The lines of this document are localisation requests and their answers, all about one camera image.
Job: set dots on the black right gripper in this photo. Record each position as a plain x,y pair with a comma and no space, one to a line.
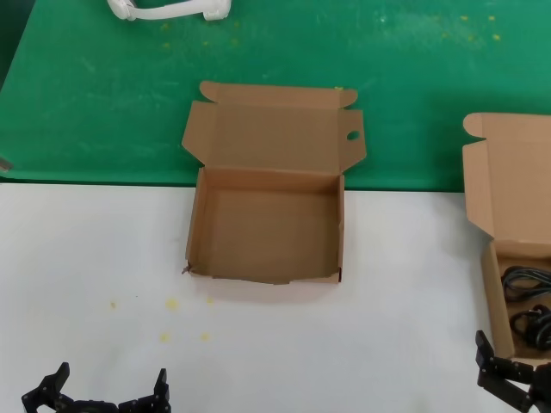
543,389

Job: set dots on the white VR headset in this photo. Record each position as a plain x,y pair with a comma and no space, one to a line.
121,7

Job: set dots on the cardboard box with round hole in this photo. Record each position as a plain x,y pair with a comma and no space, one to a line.
516,193

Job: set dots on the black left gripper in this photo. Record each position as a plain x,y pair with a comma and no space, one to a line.
88,407

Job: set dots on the green table cloth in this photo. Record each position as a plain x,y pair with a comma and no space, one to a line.
86,86

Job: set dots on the open cardboard box with torn corner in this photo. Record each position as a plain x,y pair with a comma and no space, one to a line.
267,223

